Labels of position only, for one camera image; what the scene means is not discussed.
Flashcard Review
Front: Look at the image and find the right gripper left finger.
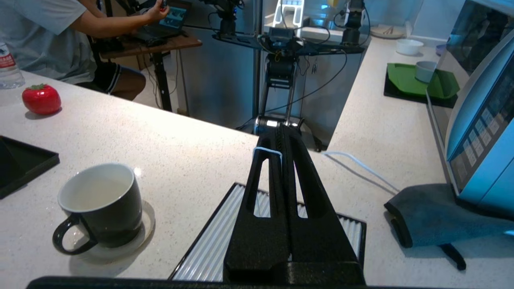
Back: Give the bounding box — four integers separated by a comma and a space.
223, 130, 290, 283

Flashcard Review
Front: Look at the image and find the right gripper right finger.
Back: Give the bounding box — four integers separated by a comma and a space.
281, 125, 366, 283

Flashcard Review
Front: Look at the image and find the grey tea bag with string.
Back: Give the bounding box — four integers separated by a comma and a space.
252, 147, 284, 165

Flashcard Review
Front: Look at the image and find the black tissue box white lid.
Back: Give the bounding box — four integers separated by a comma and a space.
169, 182, 367, 281

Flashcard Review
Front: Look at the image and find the black flat pad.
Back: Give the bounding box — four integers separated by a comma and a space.
383, 183, 514, 271

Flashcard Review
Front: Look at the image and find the round clear coaster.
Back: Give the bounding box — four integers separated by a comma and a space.
72, 200, 156, 259

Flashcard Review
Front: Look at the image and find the black cup white inside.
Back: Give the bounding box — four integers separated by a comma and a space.
52, 163, 143, 255

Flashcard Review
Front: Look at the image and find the green tray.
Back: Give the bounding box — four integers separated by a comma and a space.
383, 63, 460, 108

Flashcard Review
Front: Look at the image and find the small grey bowl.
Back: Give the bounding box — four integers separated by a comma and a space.
415, 61, 438, 83

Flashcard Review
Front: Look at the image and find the silver microwave oven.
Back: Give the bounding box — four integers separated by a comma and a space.
426, 0, 514, 219

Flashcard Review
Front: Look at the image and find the brown wooden desk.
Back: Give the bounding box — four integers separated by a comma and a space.
98, 30, 202, 115

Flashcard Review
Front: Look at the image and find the round wooden board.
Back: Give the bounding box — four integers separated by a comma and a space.
369, 24, 406, 39

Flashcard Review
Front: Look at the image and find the black laptop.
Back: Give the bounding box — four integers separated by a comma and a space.
135, 5, 189, 41

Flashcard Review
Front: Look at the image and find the black serving tray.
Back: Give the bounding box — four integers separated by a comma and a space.
0, 135, 61, 199

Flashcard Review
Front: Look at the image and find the red tomato shaped timer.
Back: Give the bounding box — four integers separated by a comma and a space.
22, 83, 62, 116

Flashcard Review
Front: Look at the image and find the person in grey t-shirt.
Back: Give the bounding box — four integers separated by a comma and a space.
0, 0, 170, 101

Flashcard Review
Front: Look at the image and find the plastic water bottle red cap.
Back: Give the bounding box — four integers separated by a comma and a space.
0, 42, 25, 90

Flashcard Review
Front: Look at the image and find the white power cable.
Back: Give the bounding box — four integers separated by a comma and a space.
321, 151, 400, 193

